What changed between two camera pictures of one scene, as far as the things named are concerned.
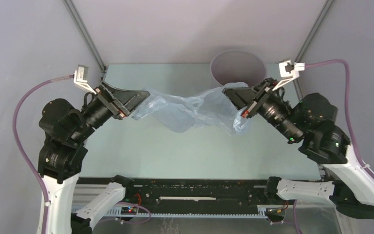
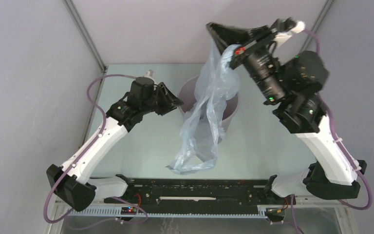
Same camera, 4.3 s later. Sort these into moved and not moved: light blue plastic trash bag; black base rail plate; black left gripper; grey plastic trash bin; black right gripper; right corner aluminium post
Moved: light blue plastic trash bag; black left gripper; black right gripper; grey plastic trash bin
Not moved: black base rail plate; right corner aluminium post
